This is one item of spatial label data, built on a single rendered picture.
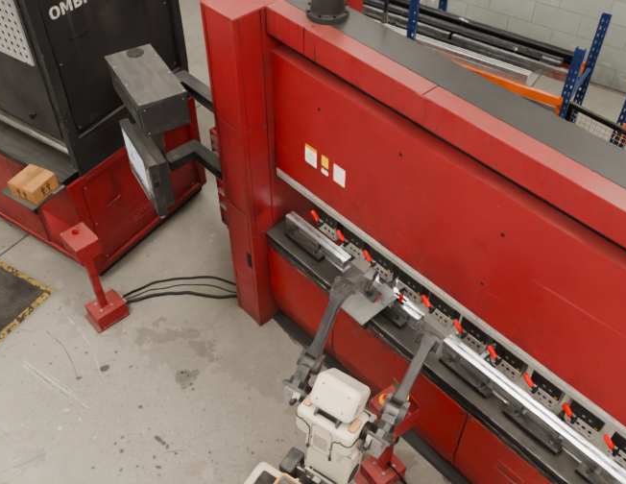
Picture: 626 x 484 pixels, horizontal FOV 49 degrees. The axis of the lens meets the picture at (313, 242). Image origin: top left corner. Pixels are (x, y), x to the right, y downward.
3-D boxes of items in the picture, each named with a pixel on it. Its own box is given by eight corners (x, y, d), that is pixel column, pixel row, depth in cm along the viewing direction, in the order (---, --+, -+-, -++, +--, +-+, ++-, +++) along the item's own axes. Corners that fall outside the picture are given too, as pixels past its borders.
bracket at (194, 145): (163, 163, 418) (161, 155, 413) (196, 146, 429) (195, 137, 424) (203, 197, 397) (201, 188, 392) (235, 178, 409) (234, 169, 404)
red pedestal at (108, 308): (84, 316, 481) (51, 233, 420) (115, 298, 492) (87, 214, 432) (99, 333, 471) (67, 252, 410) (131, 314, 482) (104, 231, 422)
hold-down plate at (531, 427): (501, 413, 332) (503, 409, 330) (508, 406, 335) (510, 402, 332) (555, 456, 317) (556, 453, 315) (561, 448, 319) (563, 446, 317)
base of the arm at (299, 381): (281, 382, 305) (303, 396, 301) (289, 366, 305) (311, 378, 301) (288, 382, 313) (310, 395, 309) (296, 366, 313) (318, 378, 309)
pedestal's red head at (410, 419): (367, 411, 356) (369, 394, 343) (391, 396, 363) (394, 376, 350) (393, 441, 345) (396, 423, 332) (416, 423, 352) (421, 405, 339)
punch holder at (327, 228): (317, 228, 386) (318, 206, 374) (328, 221, 390) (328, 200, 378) (336, 242, 379) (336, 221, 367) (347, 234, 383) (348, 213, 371)
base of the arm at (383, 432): (364, 432, 289) (389, 447, 284) (373, 415, 289) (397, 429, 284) (370, 430, 297) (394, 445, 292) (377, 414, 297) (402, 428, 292)
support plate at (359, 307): (337, 304, 363) (337, 303, 362) (372, 279, 375) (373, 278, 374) (361, 326, 353) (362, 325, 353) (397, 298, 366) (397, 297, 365)
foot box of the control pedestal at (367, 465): (350, 475, 402) (351, 467, 393) (383, 451, 412) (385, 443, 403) (373, 503, 390) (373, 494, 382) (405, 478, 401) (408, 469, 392)
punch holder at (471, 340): (456, 336, 336) (462, 316, 324) (468, 326, 340) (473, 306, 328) (481, 355, 328) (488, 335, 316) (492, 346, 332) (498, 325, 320)
